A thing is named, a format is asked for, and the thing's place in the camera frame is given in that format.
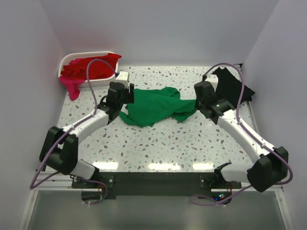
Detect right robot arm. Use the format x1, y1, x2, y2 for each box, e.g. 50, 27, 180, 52
194, 80, 293, 192

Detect white perforated laundry basket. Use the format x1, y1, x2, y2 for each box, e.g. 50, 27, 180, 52
58, 51, 119, 88

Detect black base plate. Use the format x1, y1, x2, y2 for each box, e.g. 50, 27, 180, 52
71, 172, 241, 201

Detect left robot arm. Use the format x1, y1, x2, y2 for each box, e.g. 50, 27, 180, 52
39, 82, 134, 188

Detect green t-shirt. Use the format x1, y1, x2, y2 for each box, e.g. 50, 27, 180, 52
119, 87, 196, 127

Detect red t-shirt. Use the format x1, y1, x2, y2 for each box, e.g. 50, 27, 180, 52
60, 54, 121, 81

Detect pink t-shirt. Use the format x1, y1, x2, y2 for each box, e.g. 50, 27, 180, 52
59, 59, 83, 101

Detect folded black t-shirt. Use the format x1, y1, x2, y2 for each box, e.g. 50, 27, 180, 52
213, 68, 242, 108

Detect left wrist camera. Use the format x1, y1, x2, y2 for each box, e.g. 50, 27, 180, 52
115, 71, 130, 88

